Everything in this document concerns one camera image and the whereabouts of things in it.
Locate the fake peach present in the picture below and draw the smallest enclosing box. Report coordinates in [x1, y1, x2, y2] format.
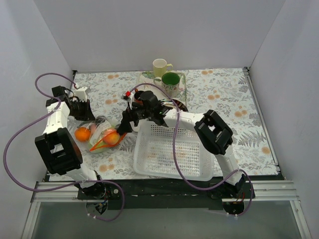
[103, 130, 120, 145]

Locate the clear zip top bag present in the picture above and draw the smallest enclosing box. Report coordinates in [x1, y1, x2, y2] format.
[74, 116, 126, 153]

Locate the fake dark plum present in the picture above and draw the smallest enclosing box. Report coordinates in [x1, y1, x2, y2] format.
[95, 116, 107, 125]

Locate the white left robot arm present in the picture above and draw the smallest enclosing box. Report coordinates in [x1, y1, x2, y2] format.
[35, 86, 106, 199]

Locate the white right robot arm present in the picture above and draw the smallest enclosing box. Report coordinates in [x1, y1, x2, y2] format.
[116, 91, 245, 198]

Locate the fake orange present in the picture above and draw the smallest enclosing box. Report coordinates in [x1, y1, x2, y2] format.
[74, 127, 91, 142]

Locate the small orange black cup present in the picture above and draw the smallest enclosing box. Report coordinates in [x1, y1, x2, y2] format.
[134, 90, 143, 105]

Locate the striped rim ceramic plate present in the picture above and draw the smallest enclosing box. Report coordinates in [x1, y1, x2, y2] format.
[160, 99, 188, 112]

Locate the floral serving tray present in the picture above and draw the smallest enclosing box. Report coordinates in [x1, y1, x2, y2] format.
[131, 71, 188, 132]

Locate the green interior floral mug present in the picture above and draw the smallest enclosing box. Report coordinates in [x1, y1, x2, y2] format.
[154, 72, 180, 97]

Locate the white plastic basket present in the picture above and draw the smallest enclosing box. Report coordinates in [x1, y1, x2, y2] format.
[133, 121, 214, 181]

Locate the pale yellow mug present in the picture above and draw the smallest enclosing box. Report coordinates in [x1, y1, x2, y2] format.
[153, 58, 173, 77]

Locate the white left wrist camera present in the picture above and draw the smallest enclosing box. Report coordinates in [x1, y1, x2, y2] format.
[74, 87, 91, 102]

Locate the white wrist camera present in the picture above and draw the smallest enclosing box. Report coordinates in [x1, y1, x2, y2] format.
[74, 87, 91, 102]
[121, 91, 134, 102]

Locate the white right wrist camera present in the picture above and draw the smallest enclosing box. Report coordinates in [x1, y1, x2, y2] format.
[121, 91, 134, 102]

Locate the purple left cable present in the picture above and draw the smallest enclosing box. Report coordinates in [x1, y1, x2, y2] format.
[2, 72, 125, 222]

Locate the purple cable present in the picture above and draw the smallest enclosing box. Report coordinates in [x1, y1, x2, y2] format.
[2, 72, 125, 222]
[129, 83, 252, 217]

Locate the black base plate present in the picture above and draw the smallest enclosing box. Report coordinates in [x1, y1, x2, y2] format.
[77, 178, 256, 211]

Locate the aluminium frame rail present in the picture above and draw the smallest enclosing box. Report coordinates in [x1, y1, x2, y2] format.
[31, 182, 79, 202]

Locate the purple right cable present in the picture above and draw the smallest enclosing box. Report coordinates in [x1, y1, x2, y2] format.
[129, 83, 252, 217]

